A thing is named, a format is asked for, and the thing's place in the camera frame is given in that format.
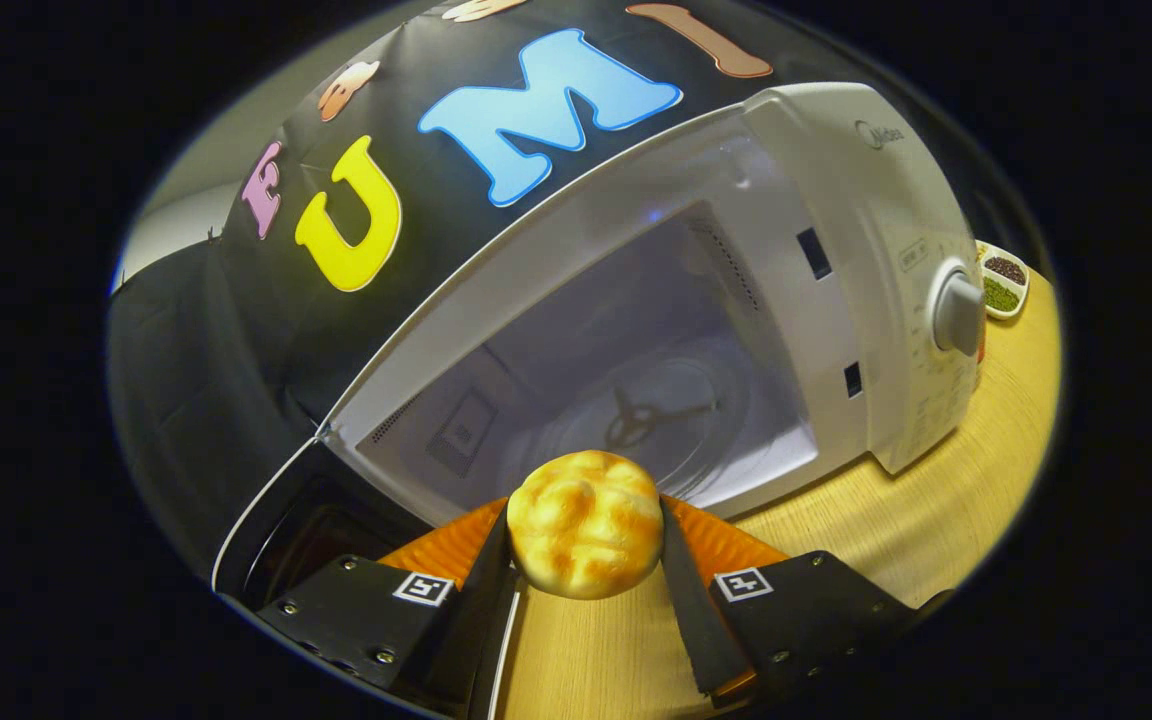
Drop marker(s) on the golden bread roll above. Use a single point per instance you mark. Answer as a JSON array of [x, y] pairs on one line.
[[586, 525]]

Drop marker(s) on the divided white dish of beans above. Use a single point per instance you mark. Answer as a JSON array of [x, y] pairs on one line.
[[1004, 295]]

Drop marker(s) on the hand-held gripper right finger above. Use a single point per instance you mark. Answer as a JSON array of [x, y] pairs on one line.
[[701, 620]]

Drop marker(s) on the white microwave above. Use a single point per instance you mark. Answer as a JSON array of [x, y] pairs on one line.
[[816, 180]]

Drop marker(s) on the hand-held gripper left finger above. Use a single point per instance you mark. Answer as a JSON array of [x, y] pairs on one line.
[[466, 620]]

